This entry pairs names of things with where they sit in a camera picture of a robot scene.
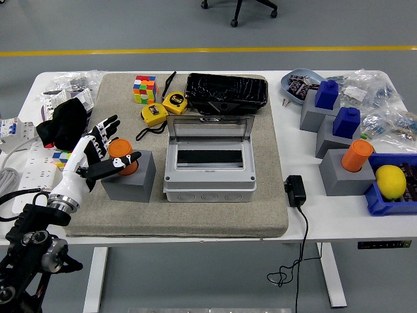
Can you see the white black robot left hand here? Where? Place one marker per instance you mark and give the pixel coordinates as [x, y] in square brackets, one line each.
[73, 163]

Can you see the orange cylinder battery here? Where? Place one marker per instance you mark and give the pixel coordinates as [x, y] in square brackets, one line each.
[119, 148]
[356, 155]

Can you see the clear hinged box lid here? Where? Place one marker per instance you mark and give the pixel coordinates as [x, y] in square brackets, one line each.
[208, 128]

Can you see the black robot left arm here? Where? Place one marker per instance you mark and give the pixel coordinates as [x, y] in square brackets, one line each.
[29, 234]

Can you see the grey plastic junction box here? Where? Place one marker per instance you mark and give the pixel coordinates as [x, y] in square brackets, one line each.
[208, 182]

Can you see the small colourful puzzle cube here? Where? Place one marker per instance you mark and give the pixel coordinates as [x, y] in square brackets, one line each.
[60, 159]

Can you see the white power strip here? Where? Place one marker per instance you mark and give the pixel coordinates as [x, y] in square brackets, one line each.
[36, 169]

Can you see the black power adapter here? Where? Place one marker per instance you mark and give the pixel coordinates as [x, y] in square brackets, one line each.
[65, 124]

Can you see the grey block with round hole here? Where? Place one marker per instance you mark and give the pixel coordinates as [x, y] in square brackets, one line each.
[130, 189]

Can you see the white circuit breaker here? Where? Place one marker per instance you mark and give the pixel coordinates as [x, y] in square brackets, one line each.
[16, 128]

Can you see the white terminal block packs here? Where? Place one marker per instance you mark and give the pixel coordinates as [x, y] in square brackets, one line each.
[81, 96]

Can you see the clear plastic bags of parts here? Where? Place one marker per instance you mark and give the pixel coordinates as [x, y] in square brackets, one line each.
[75, 78]

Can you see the yellow tape measure square label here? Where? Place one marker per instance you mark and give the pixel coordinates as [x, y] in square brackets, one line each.
[153, 114]

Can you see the large colourful puzzle cube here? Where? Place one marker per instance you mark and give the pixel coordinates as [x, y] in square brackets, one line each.
[145, 89]

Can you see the yellow tape measure round label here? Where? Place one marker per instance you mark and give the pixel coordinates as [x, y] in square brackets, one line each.
[175, 102]

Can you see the white table leg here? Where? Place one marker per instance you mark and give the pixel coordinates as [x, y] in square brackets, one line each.
[96, 280]
[334, 277]

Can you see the grey-brown fabric mat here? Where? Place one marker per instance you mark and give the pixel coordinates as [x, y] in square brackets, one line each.
[195, 218]

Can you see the black plastic tray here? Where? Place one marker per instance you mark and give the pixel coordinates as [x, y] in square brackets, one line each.
[228, 88]

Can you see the small metal clip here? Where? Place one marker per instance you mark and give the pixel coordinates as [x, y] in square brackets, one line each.
[286, 103]

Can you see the blue-grey bowl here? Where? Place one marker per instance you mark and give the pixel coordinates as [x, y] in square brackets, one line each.
[288, 91]

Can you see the black office chair base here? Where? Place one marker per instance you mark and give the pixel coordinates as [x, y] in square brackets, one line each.
[239, 8]

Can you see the dark snack packets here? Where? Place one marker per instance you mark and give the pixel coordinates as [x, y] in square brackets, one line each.
[299, 86]

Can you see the grey block holder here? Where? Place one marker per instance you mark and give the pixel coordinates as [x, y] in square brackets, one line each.
[345, 182]
[327, 141]
[311, 117]

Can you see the blue plastic block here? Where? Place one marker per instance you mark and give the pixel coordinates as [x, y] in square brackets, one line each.
[326, 94]
[347, 122]

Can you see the clear bags of blue parts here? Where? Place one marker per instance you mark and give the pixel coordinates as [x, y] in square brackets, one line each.
[381, 98]

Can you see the blue plastic bin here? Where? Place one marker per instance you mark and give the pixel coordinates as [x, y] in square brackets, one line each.
[387, 207]

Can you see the yellow lemon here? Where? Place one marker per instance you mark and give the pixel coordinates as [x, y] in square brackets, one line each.
[391, 182]

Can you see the black table control panel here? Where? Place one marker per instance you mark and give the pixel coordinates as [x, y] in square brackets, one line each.
[384, 244]

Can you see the dark packets in bin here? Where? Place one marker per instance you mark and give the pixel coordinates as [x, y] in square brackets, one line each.
[411, 182]

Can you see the black triangular bracket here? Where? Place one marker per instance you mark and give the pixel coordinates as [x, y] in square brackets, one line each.
[224, 106]

